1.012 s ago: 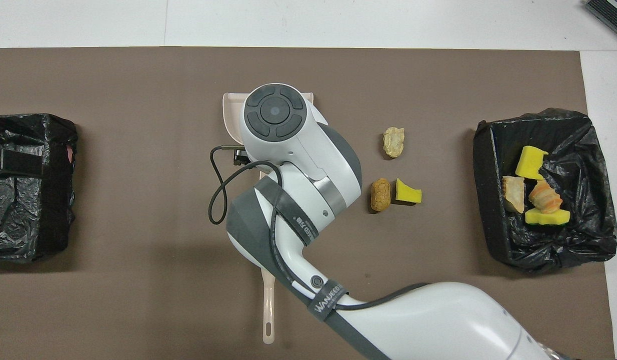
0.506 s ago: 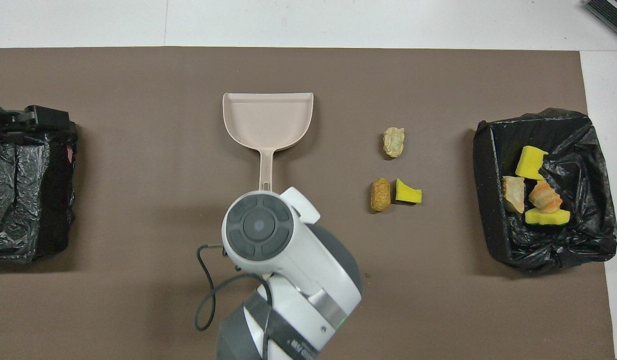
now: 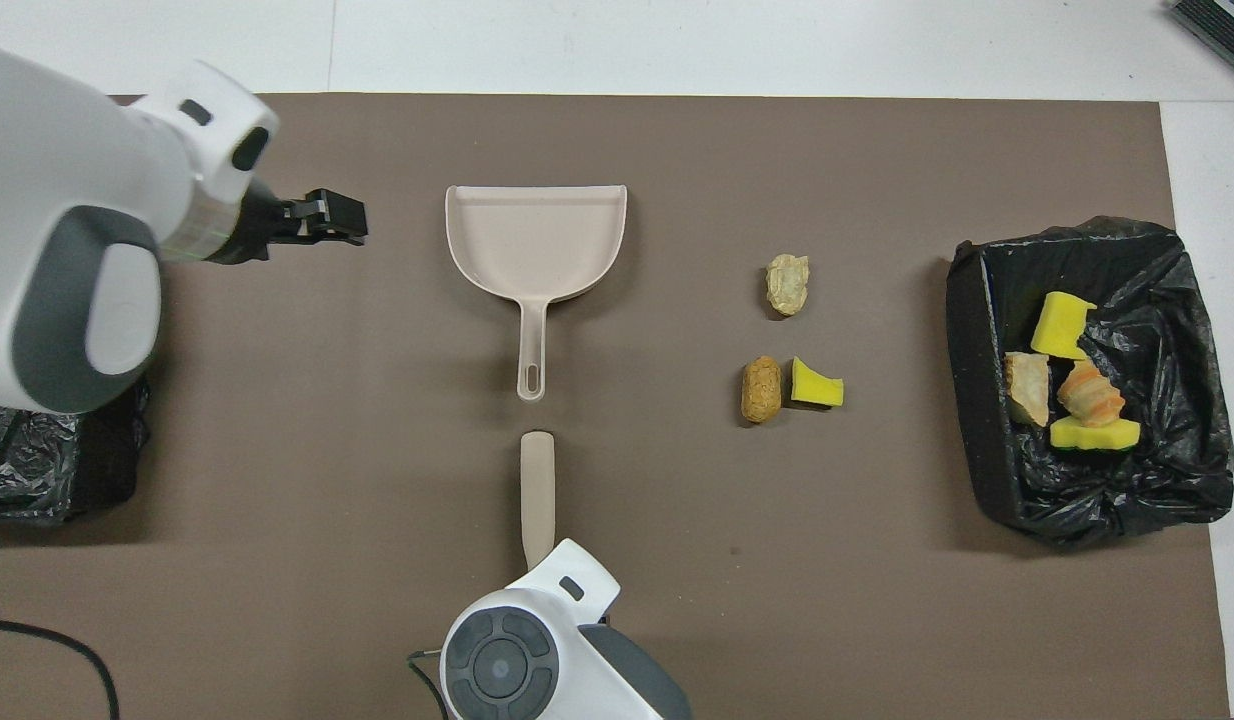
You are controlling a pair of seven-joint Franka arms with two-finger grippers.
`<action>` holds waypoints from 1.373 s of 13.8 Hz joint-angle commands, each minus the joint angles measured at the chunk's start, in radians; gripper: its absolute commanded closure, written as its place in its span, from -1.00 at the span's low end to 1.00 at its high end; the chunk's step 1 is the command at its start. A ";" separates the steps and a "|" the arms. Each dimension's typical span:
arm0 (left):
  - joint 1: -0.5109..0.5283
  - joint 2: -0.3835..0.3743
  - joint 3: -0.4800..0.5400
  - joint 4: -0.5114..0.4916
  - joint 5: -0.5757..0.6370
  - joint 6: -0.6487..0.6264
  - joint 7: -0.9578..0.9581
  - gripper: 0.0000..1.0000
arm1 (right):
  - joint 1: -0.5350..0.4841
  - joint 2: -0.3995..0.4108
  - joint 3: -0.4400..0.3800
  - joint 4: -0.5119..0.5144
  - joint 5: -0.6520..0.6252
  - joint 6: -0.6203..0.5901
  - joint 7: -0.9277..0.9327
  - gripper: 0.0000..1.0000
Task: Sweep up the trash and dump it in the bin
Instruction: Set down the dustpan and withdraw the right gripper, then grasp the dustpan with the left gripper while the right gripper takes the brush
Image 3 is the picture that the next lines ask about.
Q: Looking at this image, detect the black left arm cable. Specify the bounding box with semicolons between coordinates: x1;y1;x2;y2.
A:
0;617;120;720

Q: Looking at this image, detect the brown oval toy bread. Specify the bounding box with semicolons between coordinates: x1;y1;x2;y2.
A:
741;356;783;424

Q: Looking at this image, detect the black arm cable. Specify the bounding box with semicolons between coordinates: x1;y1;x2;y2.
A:
407;648;448;720
0;617;120;720

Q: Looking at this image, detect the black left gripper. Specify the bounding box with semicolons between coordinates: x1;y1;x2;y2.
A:
209;178;369;266

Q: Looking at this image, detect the yellow sponge wedge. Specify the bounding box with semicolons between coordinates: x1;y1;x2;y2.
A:
791;356;845;409

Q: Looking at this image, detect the beige plastic dustpan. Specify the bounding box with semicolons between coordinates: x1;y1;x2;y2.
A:
444;184;629;403

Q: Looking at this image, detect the notched yellow sponge piece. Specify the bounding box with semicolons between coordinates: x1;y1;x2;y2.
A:
1049;415;1142;453

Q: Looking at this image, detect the brown table mat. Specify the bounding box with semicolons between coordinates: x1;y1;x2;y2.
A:
0;93;1230;720

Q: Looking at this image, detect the small torn croissant piece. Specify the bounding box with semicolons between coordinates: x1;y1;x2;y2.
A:
765;253;811;318

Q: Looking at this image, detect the beige hand brush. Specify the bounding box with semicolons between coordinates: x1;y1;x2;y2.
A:
520;431;557;571

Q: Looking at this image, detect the black bagged bin pink mark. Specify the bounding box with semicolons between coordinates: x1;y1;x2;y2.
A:
0;375;150;528

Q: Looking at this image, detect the dark ribbed device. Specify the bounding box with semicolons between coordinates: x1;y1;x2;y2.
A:
1165;0;1234;87

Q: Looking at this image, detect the pale torn bread chunk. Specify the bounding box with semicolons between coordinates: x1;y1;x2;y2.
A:
1004;351;1051;429

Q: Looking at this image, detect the orange striped toy croissant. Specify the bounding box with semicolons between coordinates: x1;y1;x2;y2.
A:
1056;359;1127;430

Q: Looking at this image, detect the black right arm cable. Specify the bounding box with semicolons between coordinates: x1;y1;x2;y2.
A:
407;648;448;720

